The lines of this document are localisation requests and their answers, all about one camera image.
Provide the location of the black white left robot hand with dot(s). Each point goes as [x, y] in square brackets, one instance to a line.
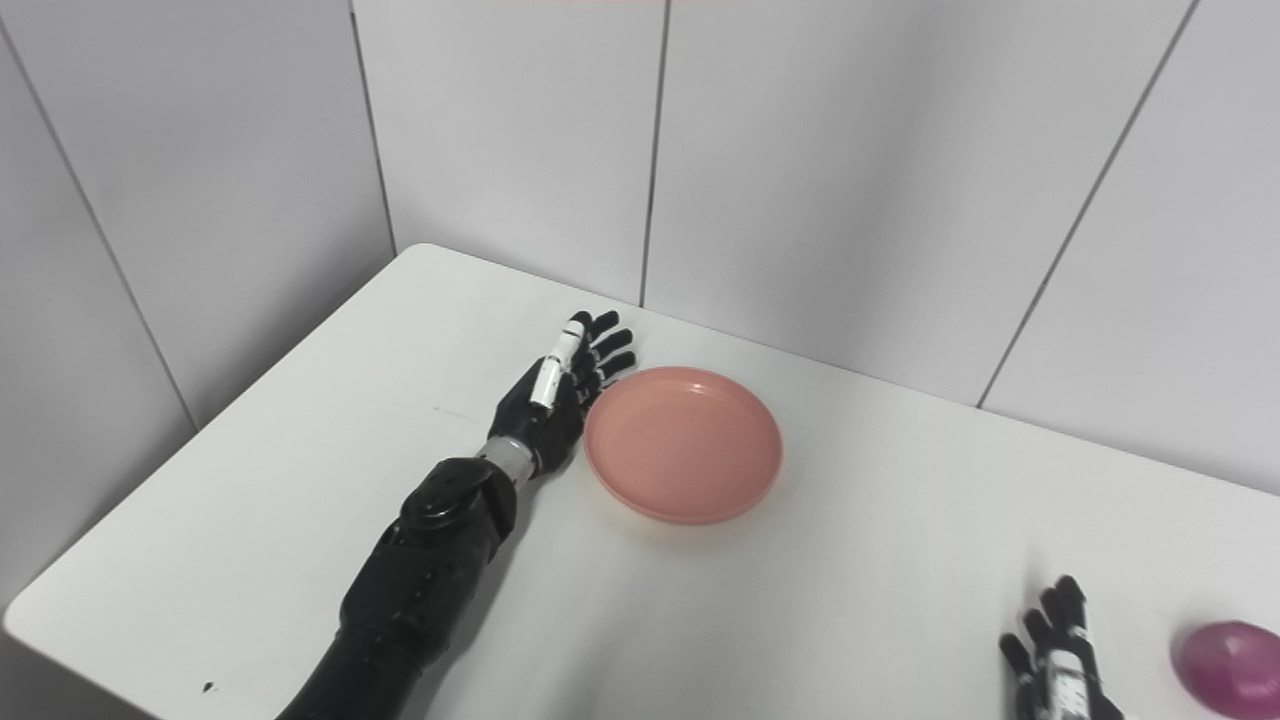
[545, 425]

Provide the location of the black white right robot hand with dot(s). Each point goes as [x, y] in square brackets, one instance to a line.
[1065, 690]

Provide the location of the pink round plate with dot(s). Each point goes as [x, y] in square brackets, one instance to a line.
[685, 445]

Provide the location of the purple red onion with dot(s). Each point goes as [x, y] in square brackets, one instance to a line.
[1230, 670]

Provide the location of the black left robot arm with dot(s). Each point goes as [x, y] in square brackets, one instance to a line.
[430, 560]

